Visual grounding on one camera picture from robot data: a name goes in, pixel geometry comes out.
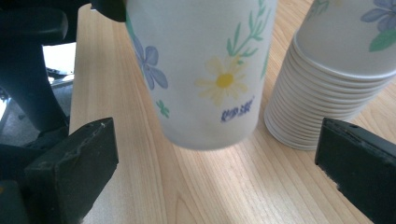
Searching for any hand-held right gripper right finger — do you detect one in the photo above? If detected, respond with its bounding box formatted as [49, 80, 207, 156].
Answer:
[314, 117, 396, 224]

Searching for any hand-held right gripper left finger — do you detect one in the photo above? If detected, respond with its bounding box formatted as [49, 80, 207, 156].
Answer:
[23, 117, 120, 224]

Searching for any stack of white paper cups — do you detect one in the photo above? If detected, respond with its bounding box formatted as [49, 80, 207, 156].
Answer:
[262, 0, 396, 152]

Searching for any floral paper cup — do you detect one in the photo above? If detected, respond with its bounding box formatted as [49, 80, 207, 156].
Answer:
[124, 0, 278, 151]

